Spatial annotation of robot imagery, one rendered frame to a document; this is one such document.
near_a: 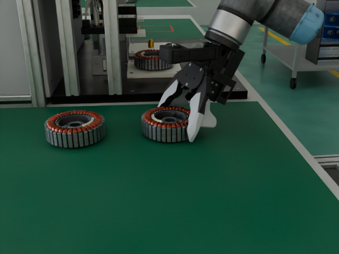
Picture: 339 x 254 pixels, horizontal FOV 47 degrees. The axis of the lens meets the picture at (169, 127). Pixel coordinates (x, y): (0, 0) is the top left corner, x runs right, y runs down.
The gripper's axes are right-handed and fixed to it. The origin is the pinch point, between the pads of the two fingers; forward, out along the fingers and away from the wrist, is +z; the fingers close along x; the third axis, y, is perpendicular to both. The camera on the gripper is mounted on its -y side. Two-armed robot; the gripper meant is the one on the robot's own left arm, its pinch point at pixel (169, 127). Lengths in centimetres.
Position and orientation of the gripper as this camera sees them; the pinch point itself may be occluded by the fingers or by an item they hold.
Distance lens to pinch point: 77.5
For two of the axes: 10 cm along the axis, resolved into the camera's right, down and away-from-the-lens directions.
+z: -4.4, 8.9, 1.4
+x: -4.7, -3.6, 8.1
